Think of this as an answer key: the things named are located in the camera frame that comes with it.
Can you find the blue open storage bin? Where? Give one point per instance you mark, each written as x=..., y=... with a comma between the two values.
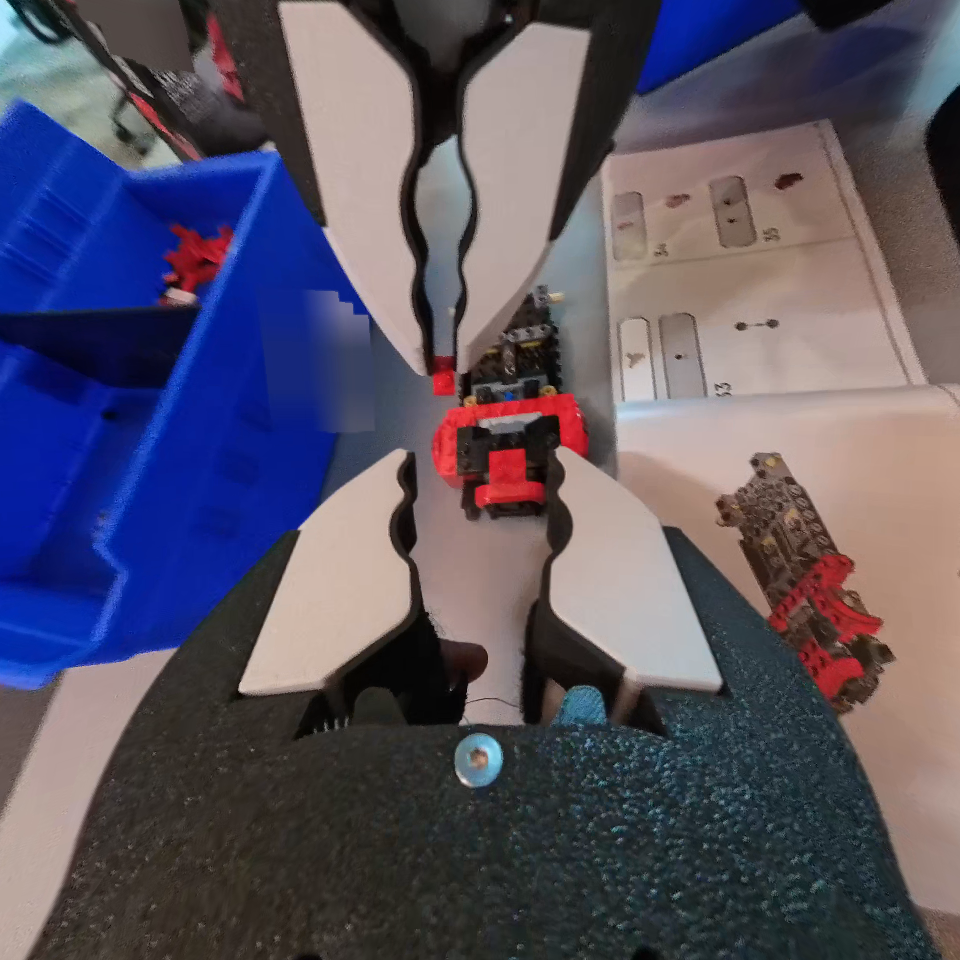
x=712, y=45

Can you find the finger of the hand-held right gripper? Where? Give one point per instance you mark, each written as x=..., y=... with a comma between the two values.
x=525, y=187
x=352, y=187

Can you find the blue divided storage bin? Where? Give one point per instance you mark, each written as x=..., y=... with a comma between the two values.
x=187, y=487

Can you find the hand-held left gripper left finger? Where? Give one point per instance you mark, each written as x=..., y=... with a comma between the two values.
x=330, y=600

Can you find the person's left hand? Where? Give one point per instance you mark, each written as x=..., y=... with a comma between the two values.
x=465, y=660

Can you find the black and red box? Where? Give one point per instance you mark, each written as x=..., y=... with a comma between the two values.
x=225, y=60

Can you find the small red lego plate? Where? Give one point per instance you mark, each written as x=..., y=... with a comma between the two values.
x=444, y=375

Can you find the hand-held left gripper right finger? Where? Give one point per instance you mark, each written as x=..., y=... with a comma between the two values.
x=630, y=600

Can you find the pile of mixed lego parts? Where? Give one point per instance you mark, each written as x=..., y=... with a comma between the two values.
x=199, y=259

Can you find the lego instruction booklet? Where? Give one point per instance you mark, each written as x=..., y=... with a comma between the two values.
x=787, y=285

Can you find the black rounded object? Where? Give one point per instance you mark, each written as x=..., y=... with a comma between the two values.
x=946, y=172

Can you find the red and black lego car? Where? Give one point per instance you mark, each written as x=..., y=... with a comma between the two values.
x=517, y=469

